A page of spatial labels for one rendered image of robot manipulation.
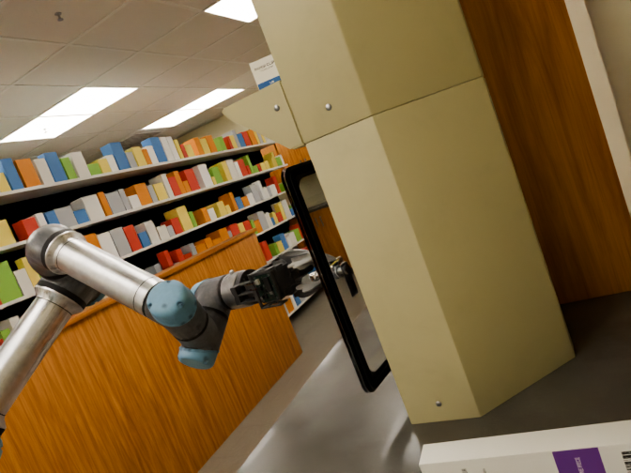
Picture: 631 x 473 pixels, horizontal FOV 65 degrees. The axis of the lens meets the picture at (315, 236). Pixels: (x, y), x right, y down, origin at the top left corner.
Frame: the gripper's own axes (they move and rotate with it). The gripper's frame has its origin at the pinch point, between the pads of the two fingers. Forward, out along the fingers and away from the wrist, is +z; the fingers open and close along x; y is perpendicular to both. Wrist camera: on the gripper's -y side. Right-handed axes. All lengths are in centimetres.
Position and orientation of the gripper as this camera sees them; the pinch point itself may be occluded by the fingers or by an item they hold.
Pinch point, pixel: (331, 265)
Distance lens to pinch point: 89.8
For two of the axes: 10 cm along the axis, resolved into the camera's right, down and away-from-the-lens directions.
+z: 7.7, -2.2, -6.0
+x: -3.6, -9.3, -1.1
